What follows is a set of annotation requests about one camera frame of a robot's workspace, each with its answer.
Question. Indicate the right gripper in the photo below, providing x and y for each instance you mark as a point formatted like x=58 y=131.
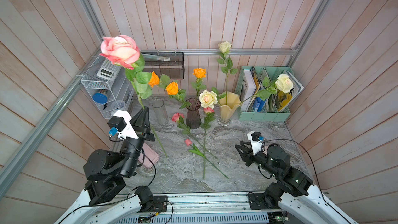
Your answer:
x=246 y=156

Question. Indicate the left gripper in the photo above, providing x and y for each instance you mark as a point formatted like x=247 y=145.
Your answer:
x=144 y=130

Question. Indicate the pink rose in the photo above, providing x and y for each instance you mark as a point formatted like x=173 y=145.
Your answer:
x=122 y=50
x=178 y=118
x=208 y=118

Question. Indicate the orange rose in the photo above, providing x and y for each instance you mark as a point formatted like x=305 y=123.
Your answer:
x=161 y=82
x=177 y=94
x=198 y=85

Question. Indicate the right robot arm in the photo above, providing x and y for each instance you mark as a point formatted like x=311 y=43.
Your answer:
x=293 y=192

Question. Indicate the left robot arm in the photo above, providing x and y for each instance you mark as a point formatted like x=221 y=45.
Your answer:
x=106 y=170

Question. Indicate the clear glass vase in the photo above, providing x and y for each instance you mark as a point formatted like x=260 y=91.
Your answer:
x=160 y=112

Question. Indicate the white mug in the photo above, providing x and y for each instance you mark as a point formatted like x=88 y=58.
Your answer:
x=118 y=105

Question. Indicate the mint green file organizer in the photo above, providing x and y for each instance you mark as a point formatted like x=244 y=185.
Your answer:
x=274 y=115

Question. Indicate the pink case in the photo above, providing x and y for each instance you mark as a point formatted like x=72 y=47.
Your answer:
x=152 y=156

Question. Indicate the blue lid jar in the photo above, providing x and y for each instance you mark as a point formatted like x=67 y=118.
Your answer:
x=100 y=96

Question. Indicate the blue folder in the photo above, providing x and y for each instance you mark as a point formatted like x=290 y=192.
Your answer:
x=260 y=106

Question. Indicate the yellow ruffled vase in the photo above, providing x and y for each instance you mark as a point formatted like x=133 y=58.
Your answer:
x=228 y=105

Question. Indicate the purple glass vase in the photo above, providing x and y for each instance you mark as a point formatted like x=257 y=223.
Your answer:
x=193 y=120

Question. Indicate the white desk calculator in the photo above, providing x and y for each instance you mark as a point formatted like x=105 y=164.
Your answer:
x=108 y=71

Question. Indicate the white book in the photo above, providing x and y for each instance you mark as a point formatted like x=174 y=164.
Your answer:
x=248 y=89

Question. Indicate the yellow magazine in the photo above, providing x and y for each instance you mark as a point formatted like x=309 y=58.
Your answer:
x=284 y=99

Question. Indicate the paper strip on basket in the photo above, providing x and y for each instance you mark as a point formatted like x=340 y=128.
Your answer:
x=156 y=57

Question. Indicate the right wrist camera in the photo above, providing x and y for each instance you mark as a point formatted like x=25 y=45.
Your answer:
x=256 y=141

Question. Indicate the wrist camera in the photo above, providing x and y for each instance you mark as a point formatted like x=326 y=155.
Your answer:
x=256 y=141
x=120 y=125

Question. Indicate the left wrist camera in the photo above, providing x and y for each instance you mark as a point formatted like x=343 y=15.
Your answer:
x=120 y=125

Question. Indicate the white wire shelf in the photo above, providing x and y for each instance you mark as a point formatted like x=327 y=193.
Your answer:
x=107 y=85

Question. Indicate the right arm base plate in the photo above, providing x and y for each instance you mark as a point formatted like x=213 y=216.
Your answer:
x=262 y=201

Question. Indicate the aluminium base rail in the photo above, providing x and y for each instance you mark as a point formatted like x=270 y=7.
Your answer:
x=205 y=205

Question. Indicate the black wire basket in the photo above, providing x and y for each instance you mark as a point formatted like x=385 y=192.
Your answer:
x=174 y=69

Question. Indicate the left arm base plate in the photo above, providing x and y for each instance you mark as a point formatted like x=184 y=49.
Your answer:
x=157 y=203

